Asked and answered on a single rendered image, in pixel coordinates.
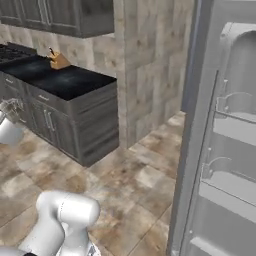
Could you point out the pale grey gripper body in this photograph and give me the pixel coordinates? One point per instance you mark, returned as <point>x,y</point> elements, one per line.
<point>12,108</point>

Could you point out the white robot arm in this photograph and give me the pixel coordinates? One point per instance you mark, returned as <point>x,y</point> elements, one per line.
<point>68,210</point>

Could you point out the grey fridge door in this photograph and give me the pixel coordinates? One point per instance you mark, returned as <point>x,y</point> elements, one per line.
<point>195,140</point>

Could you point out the grey fridge door shelf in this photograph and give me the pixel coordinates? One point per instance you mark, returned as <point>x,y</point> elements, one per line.
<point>223,195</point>
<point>233,128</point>

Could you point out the black hob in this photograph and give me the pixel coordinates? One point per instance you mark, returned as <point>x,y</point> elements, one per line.
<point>11,52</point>

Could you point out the wooden knife block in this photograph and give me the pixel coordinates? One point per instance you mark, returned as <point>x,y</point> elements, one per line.
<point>60,61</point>

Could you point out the dark grey base cupboards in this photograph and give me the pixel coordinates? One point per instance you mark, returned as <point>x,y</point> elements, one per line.
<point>90,123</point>

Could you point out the dark grey wall cupboards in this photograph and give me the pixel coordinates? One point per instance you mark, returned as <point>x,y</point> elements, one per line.
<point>66,15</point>

